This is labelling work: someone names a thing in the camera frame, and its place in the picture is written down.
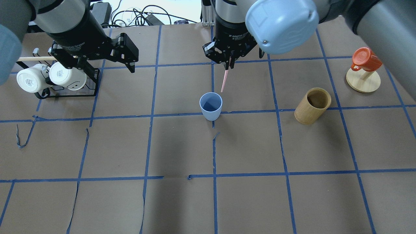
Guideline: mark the pink chopstick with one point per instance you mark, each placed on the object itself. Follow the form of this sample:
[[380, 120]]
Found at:
[[224, 80]]

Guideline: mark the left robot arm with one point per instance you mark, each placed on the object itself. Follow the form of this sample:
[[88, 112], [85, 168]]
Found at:
[[71, 25]]

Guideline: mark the black wire mug rack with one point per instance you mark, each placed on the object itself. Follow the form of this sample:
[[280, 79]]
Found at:
[[56, 91]]

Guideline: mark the white mug left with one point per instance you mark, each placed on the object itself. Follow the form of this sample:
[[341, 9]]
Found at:
[[33, 79]]

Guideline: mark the white mug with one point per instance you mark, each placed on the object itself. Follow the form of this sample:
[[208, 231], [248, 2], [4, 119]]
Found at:
[[72, 79], [33, 79]]

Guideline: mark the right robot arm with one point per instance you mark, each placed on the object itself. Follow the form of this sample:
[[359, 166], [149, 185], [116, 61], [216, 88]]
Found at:
[[278, 26]]

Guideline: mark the round wooden stand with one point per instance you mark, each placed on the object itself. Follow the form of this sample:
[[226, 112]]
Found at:
[[363, 81]]

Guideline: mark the white mug right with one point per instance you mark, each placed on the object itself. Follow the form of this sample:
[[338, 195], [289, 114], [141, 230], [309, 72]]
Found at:
[[72, 79]]

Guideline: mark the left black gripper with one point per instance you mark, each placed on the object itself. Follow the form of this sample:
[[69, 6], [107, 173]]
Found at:
[[79, 32]]

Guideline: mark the black power brick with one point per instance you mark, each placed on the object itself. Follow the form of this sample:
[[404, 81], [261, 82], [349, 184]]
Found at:
[[101, 11]]

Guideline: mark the aluminium frame post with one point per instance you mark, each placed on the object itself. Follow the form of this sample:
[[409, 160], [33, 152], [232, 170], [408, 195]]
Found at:
[[208, 14]]

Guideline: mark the wooden rack rod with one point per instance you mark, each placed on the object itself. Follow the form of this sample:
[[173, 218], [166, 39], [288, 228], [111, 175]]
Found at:
[[41, 58]]

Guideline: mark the bamboo cylindrical holder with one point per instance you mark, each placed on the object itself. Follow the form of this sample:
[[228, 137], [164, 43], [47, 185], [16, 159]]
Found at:
[[312, 106]]

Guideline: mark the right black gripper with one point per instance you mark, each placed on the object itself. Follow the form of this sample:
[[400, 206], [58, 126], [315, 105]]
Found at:
[[231, 32]]

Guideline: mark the light blue plastic cup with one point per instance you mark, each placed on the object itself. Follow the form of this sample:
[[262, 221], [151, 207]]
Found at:
[[211, 104]]

